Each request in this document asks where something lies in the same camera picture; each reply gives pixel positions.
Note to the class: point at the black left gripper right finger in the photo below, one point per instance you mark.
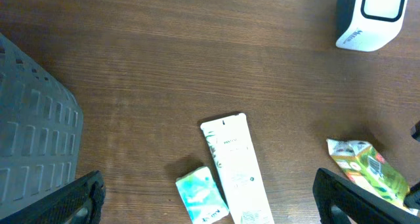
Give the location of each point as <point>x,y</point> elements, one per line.
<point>340,201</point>

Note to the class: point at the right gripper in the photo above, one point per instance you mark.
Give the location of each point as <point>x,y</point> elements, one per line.
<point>412,198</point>

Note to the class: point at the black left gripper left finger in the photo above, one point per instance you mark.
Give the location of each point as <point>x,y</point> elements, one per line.
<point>81,201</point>

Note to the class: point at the green yellow snack bar wrapper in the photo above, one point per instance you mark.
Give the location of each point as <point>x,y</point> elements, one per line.
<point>365,167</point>

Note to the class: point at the teal tissue pack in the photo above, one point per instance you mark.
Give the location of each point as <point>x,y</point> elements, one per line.
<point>201,197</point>

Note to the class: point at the white cosmetic tube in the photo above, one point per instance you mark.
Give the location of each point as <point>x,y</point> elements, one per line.
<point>231,146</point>

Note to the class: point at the white barcode scanner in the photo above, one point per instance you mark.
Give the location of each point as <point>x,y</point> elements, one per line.
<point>368,25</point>

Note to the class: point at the grey plastic mesh basket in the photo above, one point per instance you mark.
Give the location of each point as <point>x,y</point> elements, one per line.
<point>41,127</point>

